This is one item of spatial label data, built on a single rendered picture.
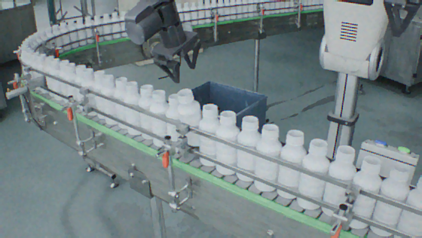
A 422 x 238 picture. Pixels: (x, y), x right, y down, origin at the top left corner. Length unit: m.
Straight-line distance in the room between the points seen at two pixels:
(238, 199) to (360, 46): 0.68
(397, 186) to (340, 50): 0.67
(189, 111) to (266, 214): 0.32
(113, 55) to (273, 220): 1.76
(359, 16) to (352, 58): 0.15
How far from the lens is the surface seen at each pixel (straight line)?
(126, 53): 2.42
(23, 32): 6.06
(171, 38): 0.81
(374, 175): 0.75
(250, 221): 0.92
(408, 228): 0.78
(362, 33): 1.26
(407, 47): 4.42
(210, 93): 1.70
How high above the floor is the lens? 1.55
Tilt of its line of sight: 27 degrees down
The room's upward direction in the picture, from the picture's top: 1 degrees counter-clockwise
